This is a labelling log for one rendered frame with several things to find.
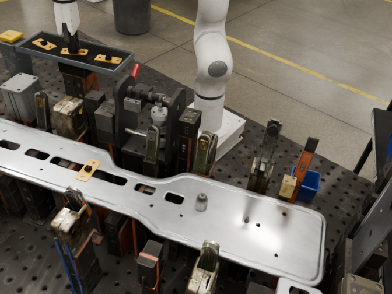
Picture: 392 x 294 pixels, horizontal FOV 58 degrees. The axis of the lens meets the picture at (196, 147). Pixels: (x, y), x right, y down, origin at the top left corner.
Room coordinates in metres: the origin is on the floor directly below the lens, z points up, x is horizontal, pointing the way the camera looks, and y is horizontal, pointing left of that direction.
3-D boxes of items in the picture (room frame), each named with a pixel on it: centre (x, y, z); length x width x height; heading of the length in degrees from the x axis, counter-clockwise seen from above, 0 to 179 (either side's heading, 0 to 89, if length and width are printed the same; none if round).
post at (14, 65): (1.13, 0.68, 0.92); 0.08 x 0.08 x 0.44; 75
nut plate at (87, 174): (0.68, 0.30, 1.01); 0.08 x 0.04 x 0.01; 165
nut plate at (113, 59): (1.03, 0.31, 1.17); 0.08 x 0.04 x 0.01; 83
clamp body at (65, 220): (0.49, 0.29, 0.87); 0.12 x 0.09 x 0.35; 165
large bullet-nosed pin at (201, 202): (0.59, -0.03, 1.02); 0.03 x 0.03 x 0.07
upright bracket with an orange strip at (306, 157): (0.68, -0.29, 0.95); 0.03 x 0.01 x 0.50; 75
